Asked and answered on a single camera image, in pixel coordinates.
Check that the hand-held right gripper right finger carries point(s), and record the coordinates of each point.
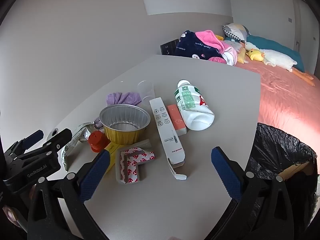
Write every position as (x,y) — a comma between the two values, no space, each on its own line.
(226,173)

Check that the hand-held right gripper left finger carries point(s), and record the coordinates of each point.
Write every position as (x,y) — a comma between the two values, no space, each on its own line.
(95,173)

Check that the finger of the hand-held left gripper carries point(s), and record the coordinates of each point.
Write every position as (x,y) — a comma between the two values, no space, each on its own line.
(32,137)
(57,140)

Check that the silver foil wrapper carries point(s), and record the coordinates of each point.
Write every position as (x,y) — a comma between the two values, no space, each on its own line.
(77,140)

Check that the yellow snack packet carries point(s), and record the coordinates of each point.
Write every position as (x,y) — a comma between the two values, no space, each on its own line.
(111,152)

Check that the red plastic cap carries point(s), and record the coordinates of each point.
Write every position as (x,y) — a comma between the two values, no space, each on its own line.
(97,141)

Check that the trash bin with black bag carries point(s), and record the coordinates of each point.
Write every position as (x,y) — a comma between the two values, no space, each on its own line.
(282,180)

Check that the gold foil bowl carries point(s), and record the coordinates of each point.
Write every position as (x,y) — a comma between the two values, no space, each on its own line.
(125,125)

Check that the long white cardboard box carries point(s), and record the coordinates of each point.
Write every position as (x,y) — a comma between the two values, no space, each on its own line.
(167,135)

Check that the small orange box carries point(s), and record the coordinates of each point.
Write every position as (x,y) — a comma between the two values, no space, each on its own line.
(176,120)

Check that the white plastic bottle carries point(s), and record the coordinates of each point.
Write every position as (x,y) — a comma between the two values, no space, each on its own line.
(193,105)

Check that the person's left hand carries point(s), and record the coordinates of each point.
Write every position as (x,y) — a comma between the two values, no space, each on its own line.
(11,213)

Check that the brown cardboard piece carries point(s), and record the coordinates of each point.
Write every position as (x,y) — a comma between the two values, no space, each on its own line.
(297,170)

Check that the purple plastic bag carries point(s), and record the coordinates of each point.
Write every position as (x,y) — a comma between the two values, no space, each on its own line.
(122,98)

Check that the clear plastic cup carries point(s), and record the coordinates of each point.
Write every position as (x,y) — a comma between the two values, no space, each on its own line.
(146,88)

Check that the bed with pink sheet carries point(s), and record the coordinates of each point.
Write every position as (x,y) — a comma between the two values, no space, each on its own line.
(287,95)

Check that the yellow duck plush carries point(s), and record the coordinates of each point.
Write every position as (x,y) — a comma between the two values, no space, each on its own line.
(255,55)

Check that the white goose plush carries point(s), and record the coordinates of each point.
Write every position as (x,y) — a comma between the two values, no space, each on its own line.
(271,57)

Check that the navy printed blanket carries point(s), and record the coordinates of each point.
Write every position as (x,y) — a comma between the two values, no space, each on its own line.
(195,48)

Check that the teal pillow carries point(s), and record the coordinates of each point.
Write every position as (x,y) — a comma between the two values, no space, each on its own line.
(272,50)

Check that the pink fleece cloth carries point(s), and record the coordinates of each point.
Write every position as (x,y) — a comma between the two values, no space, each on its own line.
(210,39)

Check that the checked pillow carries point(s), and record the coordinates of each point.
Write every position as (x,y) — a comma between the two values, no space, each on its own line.
(235,31)

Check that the white door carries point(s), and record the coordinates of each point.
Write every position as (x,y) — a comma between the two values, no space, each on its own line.
(300,22)

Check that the black wall socket panel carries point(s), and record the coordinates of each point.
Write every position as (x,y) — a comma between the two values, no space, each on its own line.
(169,46)

